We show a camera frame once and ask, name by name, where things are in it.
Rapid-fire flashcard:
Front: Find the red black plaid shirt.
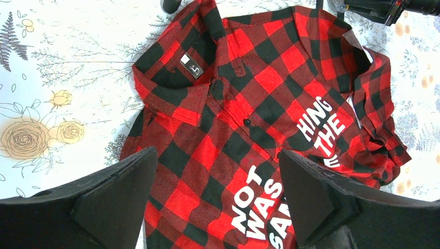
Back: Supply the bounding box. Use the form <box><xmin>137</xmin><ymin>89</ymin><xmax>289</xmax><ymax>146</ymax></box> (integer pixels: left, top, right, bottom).
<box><xmin>120</xmin><ymin>1</ymin><xmax>410</xmax><ymax>248</ymax></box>

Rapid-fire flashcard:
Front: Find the floral patterned table mat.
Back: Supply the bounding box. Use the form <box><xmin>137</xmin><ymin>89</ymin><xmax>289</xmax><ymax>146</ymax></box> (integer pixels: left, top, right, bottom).
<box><xmin>1</xmin><ymin>1</ymin><xmax>439</xmax><ymax>201</ymax></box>

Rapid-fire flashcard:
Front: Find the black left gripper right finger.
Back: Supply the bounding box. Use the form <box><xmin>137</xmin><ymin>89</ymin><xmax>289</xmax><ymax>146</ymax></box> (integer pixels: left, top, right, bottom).
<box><xmin>279</xmin><ymin>150</ymin><xmax>439</xmax><ymax>249</ymax></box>

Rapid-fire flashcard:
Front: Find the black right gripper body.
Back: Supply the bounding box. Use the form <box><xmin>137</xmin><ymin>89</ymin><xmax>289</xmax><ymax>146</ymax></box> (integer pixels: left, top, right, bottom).
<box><xmin>343</xmin><ymin>0</ymin><xmax>439</xmax><ymax>26</ymax></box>

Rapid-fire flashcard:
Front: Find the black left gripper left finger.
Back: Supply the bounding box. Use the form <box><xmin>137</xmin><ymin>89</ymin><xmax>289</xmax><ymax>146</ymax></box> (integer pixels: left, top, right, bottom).
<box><xmin>1</xmin><ymin>147</ymin><xmax>158</xmax><ymax>248</ymax></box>

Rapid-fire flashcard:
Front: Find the pink music stand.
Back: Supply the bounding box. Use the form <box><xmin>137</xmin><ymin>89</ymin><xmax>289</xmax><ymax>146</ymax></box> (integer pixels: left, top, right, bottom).
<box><xmin>160</xmin><ymin>0</ymin><xmax>182</xmax><ymax>14</ymax></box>

